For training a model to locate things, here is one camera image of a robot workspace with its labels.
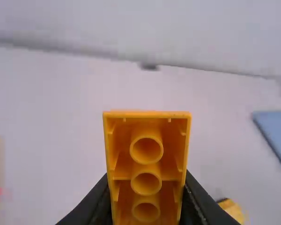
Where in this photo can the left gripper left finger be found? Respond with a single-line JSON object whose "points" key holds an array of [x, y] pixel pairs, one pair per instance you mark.
{"points": [[96, 206]]}

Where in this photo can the yellow toy car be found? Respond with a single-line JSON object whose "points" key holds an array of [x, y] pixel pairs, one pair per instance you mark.
{"points": [[234, 208]]}

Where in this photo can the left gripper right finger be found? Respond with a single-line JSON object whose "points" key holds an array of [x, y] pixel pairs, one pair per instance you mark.
{"points": [[201, 206]]}

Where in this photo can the yellow toy brick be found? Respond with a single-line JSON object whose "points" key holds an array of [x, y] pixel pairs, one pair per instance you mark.
{"points": [[121, 131]]}

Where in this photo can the blue mat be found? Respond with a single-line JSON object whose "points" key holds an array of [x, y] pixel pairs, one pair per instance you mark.
{"points": [[276, 131]]}

